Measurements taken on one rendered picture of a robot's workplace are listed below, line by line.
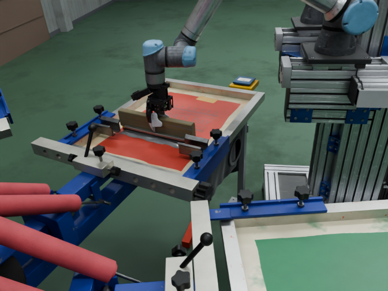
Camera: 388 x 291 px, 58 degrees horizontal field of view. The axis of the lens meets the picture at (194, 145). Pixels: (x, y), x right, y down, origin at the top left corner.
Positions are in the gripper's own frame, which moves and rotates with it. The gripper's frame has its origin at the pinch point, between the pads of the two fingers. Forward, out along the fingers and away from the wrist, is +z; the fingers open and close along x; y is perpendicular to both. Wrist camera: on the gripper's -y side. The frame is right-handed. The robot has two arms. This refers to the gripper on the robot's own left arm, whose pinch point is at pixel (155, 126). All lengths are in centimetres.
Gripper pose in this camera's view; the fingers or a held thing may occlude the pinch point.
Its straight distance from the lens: 145.0
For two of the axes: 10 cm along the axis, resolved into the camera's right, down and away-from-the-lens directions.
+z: 0.2, 8.4, 5.4
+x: 4.6, -4.9, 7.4
